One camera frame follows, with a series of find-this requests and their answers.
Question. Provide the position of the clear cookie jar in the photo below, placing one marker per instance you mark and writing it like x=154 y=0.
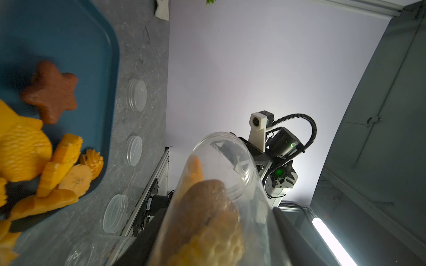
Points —
x=98 y=250
x=226 y=158

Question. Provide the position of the batch orange cookies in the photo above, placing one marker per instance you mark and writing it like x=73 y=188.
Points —
x=69 y=175
x=205 y=225

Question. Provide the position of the beige gardening glove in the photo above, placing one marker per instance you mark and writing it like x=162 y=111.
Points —
x=162 y=10

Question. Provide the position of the teal plastic tray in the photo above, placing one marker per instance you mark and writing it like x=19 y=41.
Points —
x=77 y=39

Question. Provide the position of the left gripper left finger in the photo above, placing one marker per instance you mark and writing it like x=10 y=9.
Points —
x=139 y=252

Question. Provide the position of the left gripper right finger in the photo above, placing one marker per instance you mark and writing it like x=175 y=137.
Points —
x=298 y=250

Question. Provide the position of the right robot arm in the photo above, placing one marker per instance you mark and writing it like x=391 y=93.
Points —
x=274 y=150

